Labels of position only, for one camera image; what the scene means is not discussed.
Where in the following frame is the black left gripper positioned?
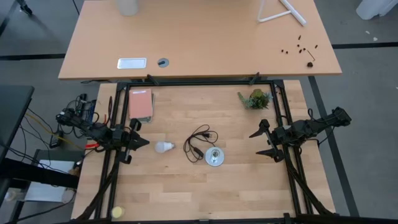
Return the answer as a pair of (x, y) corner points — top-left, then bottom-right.
(119, 117), (150, 165)

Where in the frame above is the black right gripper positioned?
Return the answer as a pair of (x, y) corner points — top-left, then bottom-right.
(248, 118), (295, 163)

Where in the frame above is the white lightbulb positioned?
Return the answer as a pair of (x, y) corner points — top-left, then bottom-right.
(154, 141), (177, 154)

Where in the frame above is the chrome lamp base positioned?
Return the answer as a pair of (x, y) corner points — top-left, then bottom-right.
(204, 146), (225, 167)

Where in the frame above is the potted green succulent plant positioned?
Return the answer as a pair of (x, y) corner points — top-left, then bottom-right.
(238, 88), (273, 110)

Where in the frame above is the yellow ball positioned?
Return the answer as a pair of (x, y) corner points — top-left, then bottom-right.
(111, 206), (126, 220)

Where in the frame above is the silver rectangular plate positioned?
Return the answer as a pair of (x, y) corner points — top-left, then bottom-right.
(117, 57), (147, 70)

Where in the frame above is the white box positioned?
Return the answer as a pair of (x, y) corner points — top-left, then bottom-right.
(24, 158), (77, 203)

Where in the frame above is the light wooden desk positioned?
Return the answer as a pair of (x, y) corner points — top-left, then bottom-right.
(58, 0), (343, 81)

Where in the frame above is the black side table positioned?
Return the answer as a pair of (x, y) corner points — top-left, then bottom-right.
(0, 86), (35, 162)

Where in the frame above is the white tube stand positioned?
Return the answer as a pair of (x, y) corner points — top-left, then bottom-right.
(257, 0), (308, 26)

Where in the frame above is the white cylinder container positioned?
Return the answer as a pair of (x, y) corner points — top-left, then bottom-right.
(115, 0), (139, 17)

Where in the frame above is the white bag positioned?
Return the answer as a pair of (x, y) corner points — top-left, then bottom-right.
(356, 0), (398, 20)

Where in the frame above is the black cable loop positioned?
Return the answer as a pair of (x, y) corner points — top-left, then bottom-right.
(107, 95), (113, 125)

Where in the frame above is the black cable bundle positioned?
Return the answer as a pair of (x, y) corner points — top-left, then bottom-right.
(74, 152), (121, 223)
(285, 146), (336, 217)

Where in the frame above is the black lamp power cord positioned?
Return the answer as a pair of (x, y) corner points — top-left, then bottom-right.
(182, 124), (220, 164)

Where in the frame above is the black frame clamp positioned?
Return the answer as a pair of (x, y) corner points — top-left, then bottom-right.
(248, 72), (261, 86)
(146, 73), (160, 86)

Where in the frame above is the black aluminium table frame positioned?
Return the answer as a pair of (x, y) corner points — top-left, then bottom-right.
(68, 79), (398, 224)

